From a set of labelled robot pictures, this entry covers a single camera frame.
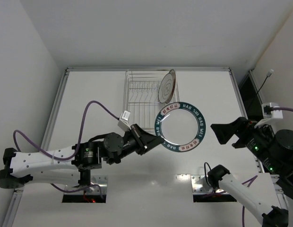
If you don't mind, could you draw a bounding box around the green rim lettered plate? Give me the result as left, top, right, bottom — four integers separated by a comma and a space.
154, 102, 207, 153

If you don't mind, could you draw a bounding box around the clear plate black rim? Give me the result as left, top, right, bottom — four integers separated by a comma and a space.
158, 69, 176, 104

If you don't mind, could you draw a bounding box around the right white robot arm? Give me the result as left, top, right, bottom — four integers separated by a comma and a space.
207, 117, 293, 227

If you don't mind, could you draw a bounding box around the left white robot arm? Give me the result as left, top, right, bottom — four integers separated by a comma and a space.
0, 124, 164, 189

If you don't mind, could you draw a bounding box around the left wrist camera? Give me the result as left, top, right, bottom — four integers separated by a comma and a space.
118, 110, 130, 131

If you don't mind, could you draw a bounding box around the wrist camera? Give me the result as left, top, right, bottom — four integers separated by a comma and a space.
261, 102, 283, 119
118, 110, 130, 131

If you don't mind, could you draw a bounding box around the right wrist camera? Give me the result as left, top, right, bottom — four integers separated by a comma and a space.
261, 102, 283, 119

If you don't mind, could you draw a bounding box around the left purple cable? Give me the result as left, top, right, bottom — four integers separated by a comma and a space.
13, 101, 121, 193

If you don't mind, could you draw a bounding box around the metal wire dish rack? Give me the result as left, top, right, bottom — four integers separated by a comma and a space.
123, 69, 180, 134

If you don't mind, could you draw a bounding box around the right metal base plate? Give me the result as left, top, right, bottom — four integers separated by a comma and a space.
191, 175, 228, 195

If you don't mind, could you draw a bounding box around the black cable white plug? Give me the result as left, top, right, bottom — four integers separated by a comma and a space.
256, 69, 274, 95

